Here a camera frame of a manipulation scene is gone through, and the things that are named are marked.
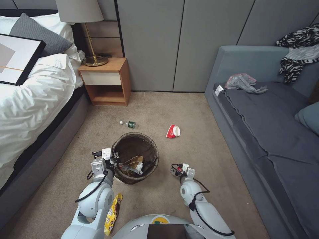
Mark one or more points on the grey bed frame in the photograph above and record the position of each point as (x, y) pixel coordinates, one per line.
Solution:
(37, 159)

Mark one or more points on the crumpled white tissue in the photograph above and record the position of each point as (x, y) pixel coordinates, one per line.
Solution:
(139, 168)

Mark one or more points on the zebra print garment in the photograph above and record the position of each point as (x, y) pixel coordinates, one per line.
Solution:
(296, 37)

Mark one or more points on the dark mesh trash bin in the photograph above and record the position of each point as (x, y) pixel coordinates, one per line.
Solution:
(139, 145)

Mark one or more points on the crushed red paper cup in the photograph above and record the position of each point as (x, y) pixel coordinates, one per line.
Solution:
(171, 131)

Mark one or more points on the dark grey sofa cover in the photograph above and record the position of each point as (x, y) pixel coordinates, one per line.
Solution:
(274, 129)

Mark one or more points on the black framed picture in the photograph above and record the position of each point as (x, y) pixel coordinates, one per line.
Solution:
(15, 58)

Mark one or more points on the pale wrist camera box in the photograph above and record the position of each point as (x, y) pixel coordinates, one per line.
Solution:
(185, 167)
(107, 153)

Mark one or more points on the blue grey sofa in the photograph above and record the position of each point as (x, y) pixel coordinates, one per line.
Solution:
(236, 57)

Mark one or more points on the grey knitted pillow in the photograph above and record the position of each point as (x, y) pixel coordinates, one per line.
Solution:
(37, 34)

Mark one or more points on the white pillow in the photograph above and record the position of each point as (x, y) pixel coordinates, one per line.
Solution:
(56, 26)

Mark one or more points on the white sofa label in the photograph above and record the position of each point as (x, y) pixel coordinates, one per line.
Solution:
(219, 90)

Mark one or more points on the white duvet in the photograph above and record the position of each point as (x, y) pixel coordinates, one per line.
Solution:
(32, 104)

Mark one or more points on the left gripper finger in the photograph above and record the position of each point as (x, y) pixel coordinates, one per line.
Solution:
(116, 155)
(97, 153)

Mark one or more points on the crumpled grey plastic bag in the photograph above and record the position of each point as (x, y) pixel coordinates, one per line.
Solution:
(240, 82)

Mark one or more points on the wooden headboard panel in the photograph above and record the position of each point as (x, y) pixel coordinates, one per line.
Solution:
(106, 37)

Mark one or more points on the brass lamp grey shade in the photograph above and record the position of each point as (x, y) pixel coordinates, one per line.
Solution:
(79, 10)

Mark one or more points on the brown cushion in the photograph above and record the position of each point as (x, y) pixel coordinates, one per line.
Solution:
(314, 94)

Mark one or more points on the wooden nightstand white drawer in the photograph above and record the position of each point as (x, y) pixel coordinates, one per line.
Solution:
(107, 79)

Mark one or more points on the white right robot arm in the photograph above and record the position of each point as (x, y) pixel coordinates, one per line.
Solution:
(206, 211)

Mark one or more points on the clear plastic wrapper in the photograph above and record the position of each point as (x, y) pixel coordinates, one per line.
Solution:
(125, 168)

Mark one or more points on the white robot front shell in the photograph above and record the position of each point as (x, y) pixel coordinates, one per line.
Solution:
(139, 224)

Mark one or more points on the clear plastic bottle green label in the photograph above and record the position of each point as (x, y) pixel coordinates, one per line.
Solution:
(130, 124)

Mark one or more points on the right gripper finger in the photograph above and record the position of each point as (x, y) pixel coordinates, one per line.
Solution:
(173, 171)

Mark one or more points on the yellow snack bag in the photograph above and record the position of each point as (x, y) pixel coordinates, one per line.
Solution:
(114, 211)

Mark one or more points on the teal cushion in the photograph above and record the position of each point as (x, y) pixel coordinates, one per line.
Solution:
(309, 117)

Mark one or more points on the pale striped cloth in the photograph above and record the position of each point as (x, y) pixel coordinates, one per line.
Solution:
(302, 52)

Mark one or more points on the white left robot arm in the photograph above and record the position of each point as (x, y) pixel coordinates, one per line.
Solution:
(96, 199)

